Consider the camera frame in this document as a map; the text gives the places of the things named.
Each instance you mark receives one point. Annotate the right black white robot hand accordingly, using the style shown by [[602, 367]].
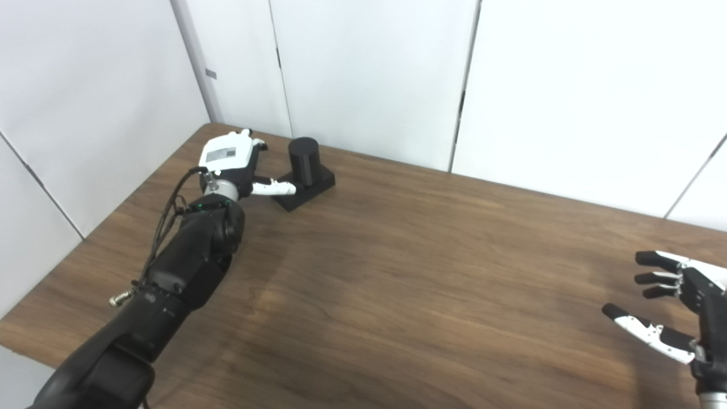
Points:
[[710, 307]]

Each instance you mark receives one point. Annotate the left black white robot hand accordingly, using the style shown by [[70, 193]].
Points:
[[227, 154]]

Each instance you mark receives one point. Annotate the black peg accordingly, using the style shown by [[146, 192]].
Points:
[[304, 165]]

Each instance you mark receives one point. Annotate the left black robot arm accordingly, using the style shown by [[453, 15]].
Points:
[[182, 272]]

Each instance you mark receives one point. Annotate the grey wall post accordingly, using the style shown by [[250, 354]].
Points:
[[196, 62]]

